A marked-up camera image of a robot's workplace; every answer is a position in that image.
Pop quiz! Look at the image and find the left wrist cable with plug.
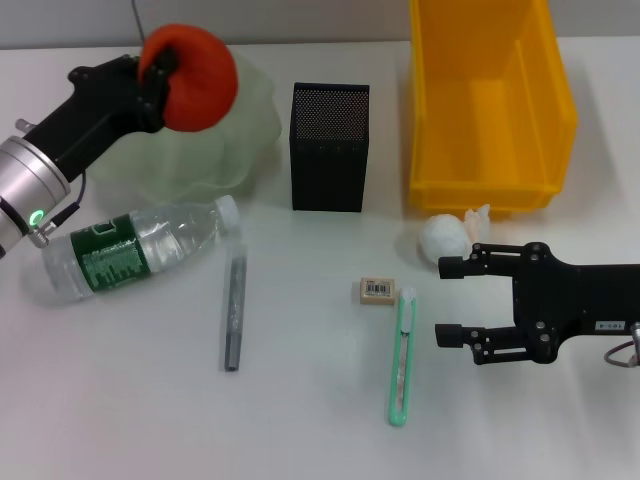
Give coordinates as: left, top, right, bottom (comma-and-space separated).
28, 169, 91, 247

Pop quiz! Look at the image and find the black mesh pen holder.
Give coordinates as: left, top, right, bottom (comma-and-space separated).
289, 82, 371, 214

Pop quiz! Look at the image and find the beige eraser with barcode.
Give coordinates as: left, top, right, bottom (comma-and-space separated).
358, 278, 396, 307

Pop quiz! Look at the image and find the white paper ball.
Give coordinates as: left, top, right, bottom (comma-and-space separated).
418, 203, 494, 265

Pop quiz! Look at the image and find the red-orange soft orange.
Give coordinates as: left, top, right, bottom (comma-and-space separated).
137, 24, 239, 134

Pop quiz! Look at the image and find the grey metallic pen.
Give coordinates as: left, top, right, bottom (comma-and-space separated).
222, 238, 250, 374

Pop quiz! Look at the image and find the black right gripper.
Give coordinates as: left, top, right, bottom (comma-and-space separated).
433, 242, 640, 366

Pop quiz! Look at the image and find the mint green utility knife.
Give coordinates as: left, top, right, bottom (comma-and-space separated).
387, 285, 419, 427

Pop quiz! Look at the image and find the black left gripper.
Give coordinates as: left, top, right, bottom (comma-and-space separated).
19, 48, 179, 177

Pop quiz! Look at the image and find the right wrist cable with plug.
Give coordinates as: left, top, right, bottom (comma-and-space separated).
603, 322, 640, 371

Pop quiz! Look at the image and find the wrist cable with plug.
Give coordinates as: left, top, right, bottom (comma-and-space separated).
28, 169, 91, 247
603, 322, 640, 371

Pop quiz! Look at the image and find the pale green glass fruit plate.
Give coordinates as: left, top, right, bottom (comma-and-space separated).
84, 44, 281, 204

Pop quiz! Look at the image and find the clear bottle with green label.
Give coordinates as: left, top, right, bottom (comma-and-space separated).
41, 195, 241, 307

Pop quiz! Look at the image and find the yellow plastic bin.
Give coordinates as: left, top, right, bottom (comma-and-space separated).
407, 0, 580, 221

